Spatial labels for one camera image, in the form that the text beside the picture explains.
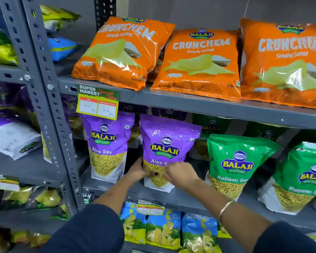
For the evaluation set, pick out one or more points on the person's left hand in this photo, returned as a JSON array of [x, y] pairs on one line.
[[135, 172]]

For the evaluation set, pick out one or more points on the person's right hand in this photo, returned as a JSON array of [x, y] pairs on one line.
[[183, 175]]

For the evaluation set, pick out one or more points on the person's right fingers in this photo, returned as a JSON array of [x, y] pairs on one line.
[[169, 172]]

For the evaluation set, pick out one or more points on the person's left fingers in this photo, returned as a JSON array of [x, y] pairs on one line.
[[148, 174]]

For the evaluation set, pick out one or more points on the purple snack packet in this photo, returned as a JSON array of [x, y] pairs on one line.
[[133, 109], [69, 107], [168, 113], [105, 144], [168, 134]]

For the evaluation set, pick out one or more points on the person's left forearm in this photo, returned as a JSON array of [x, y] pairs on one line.
[[113, 196]]

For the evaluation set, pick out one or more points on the person's right forearm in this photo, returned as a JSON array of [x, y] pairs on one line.
[[226, 216]]

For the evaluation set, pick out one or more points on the small yellow price tag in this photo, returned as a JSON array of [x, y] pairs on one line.
[[5, 183], [150, 208]]

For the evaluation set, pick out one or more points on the blue chips packet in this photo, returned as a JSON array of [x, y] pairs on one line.
[[163, 230], [133, 223], [200, 231]]

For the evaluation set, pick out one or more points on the green snack packet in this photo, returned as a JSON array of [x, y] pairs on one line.
[[263, 130], [237, 155], [210, 129], [300, 168]]

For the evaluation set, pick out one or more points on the yellow-edged chips packet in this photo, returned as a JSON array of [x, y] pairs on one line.
[[223, 233]]

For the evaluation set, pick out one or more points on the dark blue long-sleeved top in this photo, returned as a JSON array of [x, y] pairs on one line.
[[89, 231]]

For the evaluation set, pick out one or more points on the grey metal shelf rack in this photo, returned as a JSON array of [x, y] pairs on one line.
[[226, 106], [18, 50]]

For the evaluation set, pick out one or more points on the green and yellow price tag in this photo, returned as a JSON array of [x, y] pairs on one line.
[[98, 101]]

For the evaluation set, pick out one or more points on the orange chips packet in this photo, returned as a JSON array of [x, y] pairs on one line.
[[200, 63], [154, 72], [281, 63], [115, 50]]

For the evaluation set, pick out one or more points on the purple and white lying packet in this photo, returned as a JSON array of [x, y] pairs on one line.
[[10, 134]]

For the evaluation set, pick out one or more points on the dark purple packet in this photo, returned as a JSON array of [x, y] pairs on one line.
[[5, 97]]

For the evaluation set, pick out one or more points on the black perforated upright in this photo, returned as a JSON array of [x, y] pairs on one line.
[[104, 10]]

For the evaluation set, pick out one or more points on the yellow-green snack packet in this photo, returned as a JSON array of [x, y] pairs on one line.
[[56, 17]]

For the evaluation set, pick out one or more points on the yellow snack bag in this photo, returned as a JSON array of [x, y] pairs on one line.
[[2, 53]]

